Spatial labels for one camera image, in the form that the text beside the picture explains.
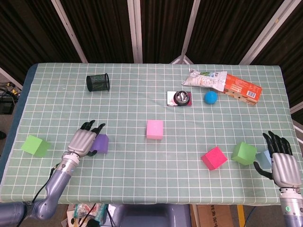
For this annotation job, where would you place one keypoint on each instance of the green checked tablecloth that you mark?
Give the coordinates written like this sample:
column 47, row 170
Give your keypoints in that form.
column 142, row 170

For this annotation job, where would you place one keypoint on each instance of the crumpled plastic packaging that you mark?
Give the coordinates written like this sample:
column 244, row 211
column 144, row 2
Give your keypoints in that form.
column 80, row 212

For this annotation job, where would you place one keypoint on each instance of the orange cardboard box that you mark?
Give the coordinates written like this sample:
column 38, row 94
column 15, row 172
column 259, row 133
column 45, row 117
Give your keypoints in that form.
column 243, row 89

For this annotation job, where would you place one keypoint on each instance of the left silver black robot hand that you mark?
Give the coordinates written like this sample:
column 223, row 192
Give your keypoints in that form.
column 81, row 142

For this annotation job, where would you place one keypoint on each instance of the white partition frame post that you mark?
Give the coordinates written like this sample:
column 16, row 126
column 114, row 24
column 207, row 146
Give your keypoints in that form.
column 188, row 30
column 135, row 30
column 68, row 30
column 297, row 110
column 9, row 76
column 267, row 30

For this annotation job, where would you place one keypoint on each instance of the black box device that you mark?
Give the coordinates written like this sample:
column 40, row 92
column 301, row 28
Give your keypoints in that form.
column 6, row 106

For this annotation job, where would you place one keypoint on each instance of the brown cardboard carton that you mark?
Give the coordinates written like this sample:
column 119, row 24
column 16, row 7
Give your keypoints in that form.
column 215, row 216

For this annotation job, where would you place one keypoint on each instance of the light pink foam cube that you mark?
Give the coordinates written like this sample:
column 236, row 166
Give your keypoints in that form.
column 155, row 129

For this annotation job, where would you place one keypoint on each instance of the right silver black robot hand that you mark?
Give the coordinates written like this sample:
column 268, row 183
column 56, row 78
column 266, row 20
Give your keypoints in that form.
column 284, row 169

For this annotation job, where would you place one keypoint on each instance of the grey robot torso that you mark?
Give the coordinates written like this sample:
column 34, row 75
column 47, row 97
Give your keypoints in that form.
column 151, row 216

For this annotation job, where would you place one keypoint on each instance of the light blue foam cube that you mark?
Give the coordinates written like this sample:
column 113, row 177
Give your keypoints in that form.
column 264, row 159

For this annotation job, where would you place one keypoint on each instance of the purple foam cube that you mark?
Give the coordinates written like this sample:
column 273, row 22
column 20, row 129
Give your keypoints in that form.
column 103, row 144

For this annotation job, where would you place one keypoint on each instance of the black mesh pen holder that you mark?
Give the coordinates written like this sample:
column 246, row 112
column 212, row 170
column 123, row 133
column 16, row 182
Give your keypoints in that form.
column 97, row 82

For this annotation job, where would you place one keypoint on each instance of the green foam cube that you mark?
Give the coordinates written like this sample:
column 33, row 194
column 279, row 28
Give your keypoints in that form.
column 243, row 153
column 34, row 145

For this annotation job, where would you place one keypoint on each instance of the white snack bag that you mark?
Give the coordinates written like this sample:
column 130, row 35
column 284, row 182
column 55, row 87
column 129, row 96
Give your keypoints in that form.
column 203, row 80

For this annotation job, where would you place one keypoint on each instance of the red flat case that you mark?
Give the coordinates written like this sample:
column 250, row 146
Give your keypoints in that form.
column 169, row 98

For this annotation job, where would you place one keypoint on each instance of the blue ball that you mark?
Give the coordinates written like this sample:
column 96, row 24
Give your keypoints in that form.
column 210, row 97

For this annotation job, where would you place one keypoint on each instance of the magenta foam cube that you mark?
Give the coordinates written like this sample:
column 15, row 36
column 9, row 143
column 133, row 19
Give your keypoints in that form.
column 214, row 158

